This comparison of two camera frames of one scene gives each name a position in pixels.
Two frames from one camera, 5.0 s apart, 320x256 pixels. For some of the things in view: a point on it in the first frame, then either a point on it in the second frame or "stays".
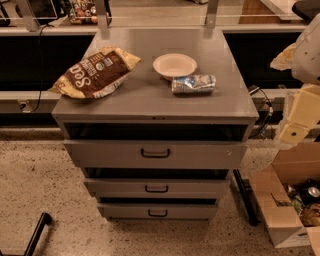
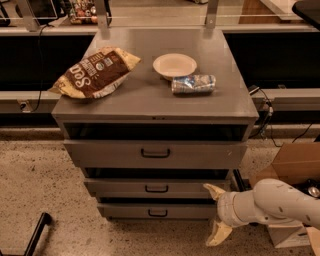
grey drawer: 158,188 stays
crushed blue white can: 193,85 stays
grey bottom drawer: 157,211 stays
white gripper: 308,56 -> 225,209
